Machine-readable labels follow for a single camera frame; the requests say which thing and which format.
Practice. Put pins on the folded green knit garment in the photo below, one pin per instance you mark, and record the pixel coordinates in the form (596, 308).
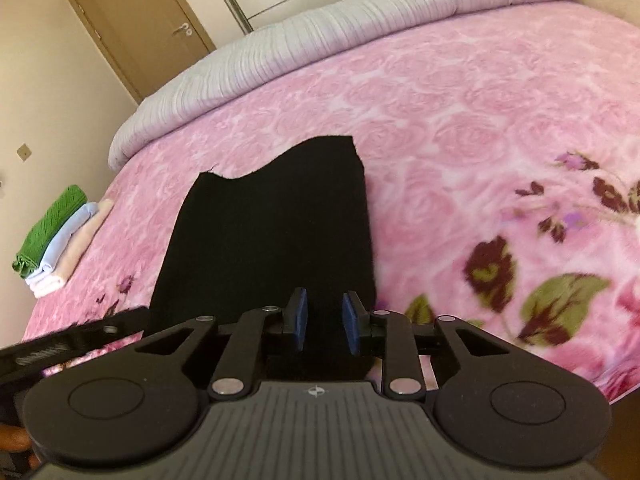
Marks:
(47, 230)

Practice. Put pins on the folded white garment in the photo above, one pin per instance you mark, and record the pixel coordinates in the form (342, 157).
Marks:
(45, 286)

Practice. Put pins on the folded peach garment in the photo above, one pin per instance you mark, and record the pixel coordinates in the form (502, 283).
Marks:
(82, 247)

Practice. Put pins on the folded light blue garment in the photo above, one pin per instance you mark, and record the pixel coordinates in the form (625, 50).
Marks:
(67, 242)

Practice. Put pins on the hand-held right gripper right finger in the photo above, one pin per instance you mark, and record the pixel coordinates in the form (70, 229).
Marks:
(352, 322)

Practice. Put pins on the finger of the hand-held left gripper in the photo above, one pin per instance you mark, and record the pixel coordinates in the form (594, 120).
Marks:
(80, 342)

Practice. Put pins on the pink floral blanket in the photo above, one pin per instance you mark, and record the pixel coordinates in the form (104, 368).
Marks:
(475, 150)

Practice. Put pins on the wall switch plate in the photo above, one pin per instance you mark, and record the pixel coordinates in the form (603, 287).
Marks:
(23, 152)

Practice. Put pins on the brown wooden door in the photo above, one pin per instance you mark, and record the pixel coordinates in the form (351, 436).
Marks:
(135, 25)

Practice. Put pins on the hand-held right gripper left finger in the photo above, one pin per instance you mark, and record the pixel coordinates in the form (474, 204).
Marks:
(299, 320)

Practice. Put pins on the black garment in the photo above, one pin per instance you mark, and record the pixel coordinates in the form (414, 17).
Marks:
(280, 240)

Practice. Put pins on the person's left hand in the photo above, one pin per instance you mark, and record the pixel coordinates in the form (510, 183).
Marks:
(12, 439)

